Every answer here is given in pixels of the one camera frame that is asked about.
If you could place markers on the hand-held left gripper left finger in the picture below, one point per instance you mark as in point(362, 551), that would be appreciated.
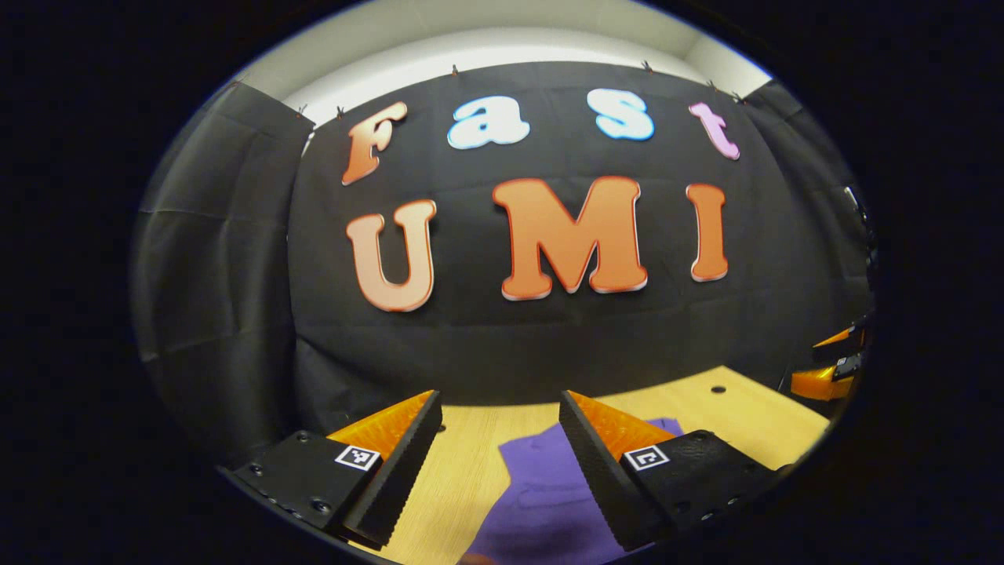
point(400, 471)

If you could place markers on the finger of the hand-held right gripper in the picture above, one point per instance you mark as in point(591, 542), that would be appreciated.
point(835, 340)
point(816, 384)

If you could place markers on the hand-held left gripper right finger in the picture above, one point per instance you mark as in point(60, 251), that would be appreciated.
point(596, 471)

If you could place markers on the purple knitted sweater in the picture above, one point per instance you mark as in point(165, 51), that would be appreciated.
point(541, 494)

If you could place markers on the row of small backdrop clips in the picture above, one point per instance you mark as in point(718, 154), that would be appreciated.
point(453, 71)

